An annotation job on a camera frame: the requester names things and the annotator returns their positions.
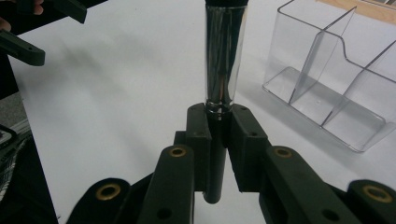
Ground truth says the black makeup brush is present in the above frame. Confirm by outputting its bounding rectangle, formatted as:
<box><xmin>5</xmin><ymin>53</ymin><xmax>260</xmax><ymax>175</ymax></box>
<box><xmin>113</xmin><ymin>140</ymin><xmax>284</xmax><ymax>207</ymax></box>
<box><xmin>203</xmin><ymin>0</ymin><xmax>250</xmax><ymax>205</ymax></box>

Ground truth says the aluminium rail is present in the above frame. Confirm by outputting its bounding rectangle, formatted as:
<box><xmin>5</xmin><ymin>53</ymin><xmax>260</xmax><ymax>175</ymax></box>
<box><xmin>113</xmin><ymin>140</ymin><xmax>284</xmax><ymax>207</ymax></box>
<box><xmin>4</xmin><ymin>119</ymin><xmax>33</xmax><ymax>135</ymax></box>

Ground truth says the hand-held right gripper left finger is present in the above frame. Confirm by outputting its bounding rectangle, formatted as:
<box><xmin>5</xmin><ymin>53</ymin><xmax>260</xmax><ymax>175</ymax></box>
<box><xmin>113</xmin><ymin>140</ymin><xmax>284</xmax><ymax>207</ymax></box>
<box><xmin>136</xmin><ymin>103</ymin><xmax>213</xmax><ymax>224</ymax></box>

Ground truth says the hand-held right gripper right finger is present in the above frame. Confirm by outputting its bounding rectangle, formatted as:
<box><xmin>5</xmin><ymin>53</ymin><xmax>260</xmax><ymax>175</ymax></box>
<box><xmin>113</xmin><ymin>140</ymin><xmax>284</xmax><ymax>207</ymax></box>
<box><xmin>228</xmin><ymin>103</ymin><xmax>362</xmax><ymax>224</ymax></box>

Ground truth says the black flat frame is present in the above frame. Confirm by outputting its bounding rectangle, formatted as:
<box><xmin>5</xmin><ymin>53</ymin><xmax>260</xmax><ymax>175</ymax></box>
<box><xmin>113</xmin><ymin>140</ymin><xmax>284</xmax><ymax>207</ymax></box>
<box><xmin>0</xmin><ymin>123</ymin><xmax>19</xmax><ymax>151</ymax></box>

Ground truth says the clear acrylic organizer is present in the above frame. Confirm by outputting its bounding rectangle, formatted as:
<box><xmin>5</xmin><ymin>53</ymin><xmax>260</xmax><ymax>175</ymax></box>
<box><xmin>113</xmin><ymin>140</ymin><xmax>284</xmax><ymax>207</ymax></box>
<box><xmin>262</xmin><ymin>0</ymin><xmax>396</xmax><ymax>154</ymax></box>

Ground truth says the dark cloth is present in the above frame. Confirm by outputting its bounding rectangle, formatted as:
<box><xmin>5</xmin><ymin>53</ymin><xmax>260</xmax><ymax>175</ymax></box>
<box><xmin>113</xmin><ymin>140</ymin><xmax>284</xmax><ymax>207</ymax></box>
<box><xmin>0</xmin><ymin>133</ymin><xmax>61</xmax><ymax>224</ymax></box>

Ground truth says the white table board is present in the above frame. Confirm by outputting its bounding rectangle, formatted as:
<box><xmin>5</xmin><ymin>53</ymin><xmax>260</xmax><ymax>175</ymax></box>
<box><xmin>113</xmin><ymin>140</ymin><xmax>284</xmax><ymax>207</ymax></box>
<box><xmin>8</xmin><ymin>0</ymin><xmax>396</xmax><ymax>224</ymax></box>

